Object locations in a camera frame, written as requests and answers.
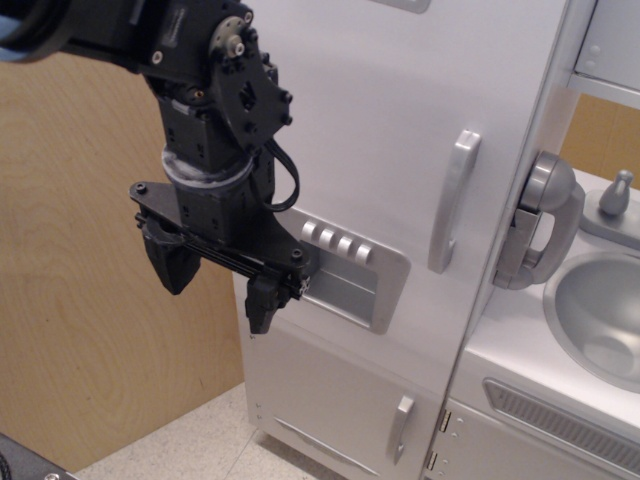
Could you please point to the silver ice dispenser panel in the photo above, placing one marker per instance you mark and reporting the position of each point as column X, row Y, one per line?
column 351, row 276

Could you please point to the black device at corner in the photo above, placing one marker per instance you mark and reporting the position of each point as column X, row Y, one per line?
column 21, row 463

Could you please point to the white lower freezer door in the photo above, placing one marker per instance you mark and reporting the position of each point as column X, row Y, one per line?
column 328, row 404

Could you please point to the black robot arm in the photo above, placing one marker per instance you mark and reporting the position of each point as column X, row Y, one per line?
column 221, row 106

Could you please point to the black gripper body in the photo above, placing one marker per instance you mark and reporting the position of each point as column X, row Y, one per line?
column 229, row 229

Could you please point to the white upper cabinet door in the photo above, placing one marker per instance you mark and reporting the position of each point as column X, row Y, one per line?
column 610, row 49

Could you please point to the silver toy telephone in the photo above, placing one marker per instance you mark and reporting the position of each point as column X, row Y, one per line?
column 543, row 226

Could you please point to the brass cabinet hinge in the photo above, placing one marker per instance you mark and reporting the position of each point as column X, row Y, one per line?
column 445, row 420
column 431, row 461

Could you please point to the brass upper cabinet hinge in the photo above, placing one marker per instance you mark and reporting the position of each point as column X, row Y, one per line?
column 445, row 420

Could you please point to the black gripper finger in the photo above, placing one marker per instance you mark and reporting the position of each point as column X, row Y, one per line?
column 265, row 296
column 174, row 263

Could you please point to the silver vent grille panel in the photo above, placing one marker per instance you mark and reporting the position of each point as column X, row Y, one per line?
column 594, row 440

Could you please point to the silver door handle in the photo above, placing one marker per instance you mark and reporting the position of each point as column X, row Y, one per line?
column 460, row 166
column 401, row 417

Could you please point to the brass lower cabinet hinge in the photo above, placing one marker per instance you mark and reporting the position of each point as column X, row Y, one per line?
column 431, row 461

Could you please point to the white fridge door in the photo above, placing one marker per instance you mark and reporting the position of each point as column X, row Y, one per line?
column 373, row 128

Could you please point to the silver toy faucet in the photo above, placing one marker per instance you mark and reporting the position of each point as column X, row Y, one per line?
column 611, row 214

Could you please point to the white toy kitchen counter unit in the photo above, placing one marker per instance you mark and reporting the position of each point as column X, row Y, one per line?
column 513, row 344

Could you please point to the silver toy sink basin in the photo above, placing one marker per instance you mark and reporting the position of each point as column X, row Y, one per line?
column 591, row 305

